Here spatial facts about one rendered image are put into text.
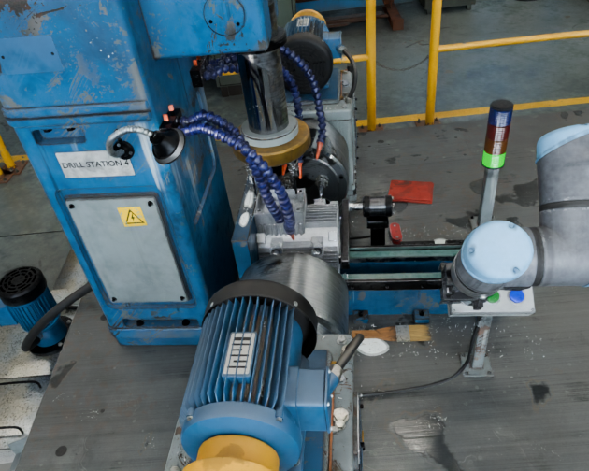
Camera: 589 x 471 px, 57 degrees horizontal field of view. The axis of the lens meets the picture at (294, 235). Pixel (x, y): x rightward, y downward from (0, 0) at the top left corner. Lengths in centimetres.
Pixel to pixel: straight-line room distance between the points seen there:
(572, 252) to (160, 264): 86
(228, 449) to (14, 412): 147
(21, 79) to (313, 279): 67
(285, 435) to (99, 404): 84
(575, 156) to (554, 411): 69
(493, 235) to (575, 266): 12
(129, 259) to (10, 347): 110
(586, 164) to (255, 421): 58
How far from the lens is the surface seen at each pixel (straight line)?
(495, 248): 83
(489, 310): 121
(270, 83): 115
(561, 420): 139
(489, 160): 165
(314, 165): 153
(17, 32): 110
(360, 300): 147
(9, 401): 215
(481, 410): 136
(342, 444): 88
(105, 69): 106
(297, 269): 112
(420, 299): 147
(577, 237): 87
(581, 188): 88
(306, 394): 75
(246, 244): 125
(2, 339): 238
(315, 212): 136
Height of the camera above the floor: 193
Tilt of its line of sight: 40 degrees down
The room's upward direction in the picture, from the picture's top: 8 degrees counter-clockwise
